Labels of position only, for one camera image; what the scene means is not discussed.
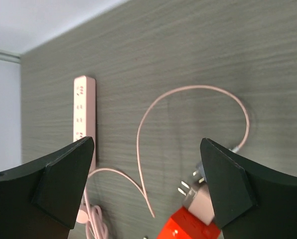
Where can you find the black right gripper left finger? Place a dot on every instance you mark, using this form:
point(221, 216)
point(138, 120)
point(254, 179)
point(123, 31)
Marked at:
point(41, 199)

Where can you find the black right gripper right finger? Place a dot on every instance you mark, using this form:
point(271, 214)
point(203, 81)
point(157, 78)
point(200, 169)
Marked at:
point(250, 201)

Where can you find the pink brown plug adapter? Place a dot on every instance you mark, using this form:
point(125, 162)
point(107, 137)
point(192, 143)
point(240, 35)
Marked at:
point(197, 200)

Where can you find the red orange block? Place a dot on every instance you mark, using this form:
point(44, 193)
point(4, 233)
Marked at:
point(184, 225)

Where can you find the pink power adapter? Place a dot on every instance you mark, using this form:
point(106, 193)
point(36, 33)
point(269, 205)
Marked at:
point(84, 108)

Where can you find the grey usb charger plug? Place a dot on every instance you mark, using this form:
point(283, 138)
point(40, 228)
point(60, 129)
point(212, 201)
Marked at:
point(199, 173)

